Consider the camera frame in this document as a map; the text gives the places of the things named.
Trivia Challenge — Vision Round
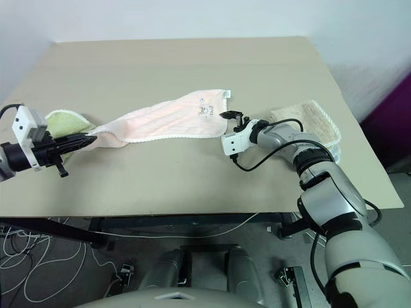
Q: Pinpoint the pink towel with print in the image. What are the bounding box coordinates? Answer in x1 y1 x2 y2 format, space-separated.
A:
85 89 233 150

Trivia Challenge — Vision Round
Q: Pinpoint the grey rounded robot leg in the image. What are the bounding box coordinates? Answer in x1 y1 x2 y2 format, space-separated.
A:
224 246 268 304
140 248 193 295

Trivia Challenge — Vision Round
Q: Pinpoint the black table frame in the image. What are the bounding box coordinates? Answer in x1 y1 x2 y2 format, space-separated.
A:
0 211 325 251

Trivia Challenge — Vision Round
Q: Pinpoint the grey robot torso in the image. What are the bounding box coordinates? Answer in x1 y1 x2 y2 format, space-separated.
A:
73 284 261 308

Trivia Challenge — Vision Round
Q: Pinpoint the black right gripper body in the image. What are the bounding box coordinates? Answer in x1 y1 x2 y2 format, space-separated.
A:
231 112 253 133

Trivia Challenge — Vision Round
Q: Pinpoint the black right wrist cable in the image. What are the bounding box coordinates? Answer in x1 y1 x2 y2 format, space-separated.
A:
230 118 322 172

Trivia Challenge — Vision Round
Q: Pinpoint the tangled white floor cable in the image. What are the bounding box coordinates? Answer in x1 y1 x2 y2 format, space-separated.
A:
0 223 123 302

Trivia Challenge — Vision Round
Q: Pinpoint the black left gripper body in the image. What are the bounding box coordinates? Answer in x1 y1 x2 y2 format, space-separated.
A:
31 130 70 178

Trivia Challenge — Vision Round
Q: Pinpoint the purple panel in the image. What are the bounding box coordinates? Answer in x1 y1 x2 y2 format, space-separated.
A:
358 73 411 161

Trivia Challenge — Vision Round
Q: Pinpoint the black right elbow cable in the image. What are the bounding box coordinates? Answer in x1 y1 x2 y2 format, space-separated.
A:
310 198 383 289

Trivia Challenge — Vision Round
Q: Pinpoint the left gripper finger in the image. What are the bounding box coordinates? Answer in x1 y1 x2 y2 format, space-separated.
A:
57 140 96 155
53 133 98 146

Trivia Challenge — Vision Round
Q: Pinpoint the green towel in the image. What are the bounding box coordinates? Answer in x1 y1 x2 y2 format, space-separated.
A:
44 109 97 161

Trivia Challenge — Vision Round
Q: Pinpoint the long white floor cable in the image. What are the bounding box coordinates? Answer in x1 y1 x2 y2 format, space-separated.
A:
86 213 259 240

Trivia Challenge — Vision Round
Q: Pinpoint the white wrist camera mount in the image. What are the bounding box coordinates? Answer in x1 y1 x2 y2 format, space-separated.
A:
220 119 259 158
12 105 49 170

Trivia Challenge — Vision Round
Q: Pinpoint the black metal floor bracket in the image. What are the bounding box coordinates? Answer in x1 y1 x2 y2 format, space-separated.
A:
276 265 311 308
109 262 136 291

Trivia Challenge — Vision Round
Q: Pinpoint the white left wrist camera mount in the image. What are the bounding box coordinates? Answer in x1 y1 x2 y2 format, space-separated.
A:
12 105 49 170

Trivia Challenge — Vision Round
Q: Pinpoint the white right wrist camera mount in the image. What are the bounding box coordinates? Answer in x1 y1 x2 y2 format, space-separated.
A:
220 119 259 158

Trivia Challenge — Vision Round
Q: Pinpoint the cream towel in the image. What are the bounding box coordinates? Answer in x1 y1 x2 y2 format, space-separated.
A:
268 99 342 163

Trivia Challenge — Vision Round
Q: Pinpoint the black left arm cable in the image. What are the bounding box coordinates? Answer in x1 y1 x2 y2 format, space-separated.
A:
0 103 26 120

